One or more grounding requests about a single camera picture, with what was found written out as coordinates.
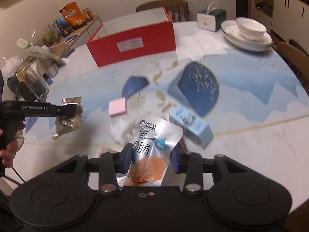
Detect light blue carton box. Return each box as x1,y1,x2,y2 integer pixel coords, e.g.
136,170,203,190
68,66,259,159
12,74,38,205
168,105,213,148

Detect clear bag white beads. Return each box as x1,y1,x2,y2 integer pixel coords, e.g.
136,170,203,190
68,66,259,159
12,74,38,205
109,115,146,148

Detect pink sticky note pad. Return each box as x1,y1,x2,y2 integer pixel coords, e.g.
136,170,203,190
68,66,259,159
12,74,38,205
108,97,127,116

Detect gold foil snack packet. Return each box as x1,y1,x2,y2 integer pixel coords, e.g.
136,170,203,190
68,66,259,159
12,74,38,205
52,96,83,140

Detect red binder clip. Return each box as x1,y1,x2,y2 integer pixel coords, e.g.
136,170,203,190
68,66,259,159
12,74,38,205
175,137,188,152

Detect person left hand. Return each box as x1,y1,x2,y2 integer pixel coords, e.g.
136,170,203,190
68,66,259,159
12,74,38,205
1,124,25,168

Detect dark brown mug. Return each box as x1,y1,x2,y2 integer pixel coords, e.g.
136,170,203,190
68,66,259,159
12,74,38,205
7,75,37,102

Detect clear glass tumbler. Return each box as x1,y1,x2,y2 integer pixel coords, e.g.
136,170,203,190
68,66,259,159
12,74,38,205
16,61,49,101

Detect crumpled plastic bag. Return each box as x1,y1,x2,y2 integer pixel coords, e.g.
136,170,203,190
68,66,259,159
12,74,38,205
1,56,21,78

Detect small blue bottle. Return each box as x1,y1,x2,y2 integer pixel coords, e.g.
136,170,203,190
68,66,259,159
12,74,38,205
42,73,53,85

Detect small glass cup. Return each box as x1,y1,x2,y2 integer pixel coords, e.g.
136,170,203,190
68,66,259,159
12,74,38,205
45,59,58,78

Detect white green tea bag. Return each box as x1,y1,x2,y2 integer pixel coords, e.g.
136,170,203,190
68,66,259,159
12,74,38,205
16,38,66,66

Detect glass fish bowl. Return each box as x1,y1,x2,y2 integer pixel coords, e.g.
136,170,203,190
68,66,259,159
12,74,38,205
29,26,59,48

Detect blue whale mouse pad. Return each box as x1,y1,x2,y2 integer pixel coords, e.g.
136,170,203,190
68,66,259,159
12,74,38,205
63,35,78,44

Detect blue globe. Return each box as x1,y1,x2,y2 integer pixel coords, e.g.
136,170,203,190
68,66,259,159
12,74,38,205
59,15,68,27

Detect white sideboard cabinet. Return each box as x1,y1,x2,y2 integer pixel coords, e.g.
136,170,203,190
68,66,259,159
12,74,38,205
61,15,102,48

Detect white paper napkin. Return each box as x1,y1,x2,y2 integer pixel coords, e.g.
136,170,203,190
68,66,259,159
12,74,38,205
175,33,227,60

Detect orange snack bag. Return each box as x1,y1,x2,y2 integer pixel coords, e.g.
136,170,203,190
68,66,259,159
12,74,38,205
59,2,87,30

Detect red lid sauce jar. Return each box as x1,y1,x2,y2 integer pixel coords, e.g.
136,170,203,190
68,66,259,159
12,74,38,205
82,7,93,21

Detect red cardboard box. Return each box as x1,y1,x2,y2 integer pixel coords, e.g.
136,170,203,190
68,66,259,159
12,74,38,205
86,7,176,67

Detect stacked white plates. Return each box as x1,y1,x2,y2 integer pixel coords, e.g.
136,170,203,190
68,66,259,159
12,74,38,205
221,20,273,52

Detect green white tissue box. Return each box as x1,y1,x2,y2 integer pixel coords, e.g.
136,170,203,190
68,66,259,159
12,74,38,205
196,1,227,32

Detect white bowl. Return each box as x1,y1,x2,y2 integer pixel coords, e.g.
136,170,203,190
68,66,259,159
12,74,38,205
235,17,267,40

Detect wooden chair right side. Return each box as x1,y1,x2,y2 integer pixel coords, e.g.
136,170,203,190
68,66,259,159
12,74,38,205
273,40,308,93

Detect wooden chair behind table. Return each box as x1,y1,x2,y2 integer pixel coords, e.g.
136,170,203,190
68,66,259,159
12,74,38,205
135,0,190,23

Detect white wall cabinets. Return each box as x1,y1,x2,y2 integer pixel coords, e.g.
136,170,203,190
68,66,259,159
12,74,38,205
251,0,309,44

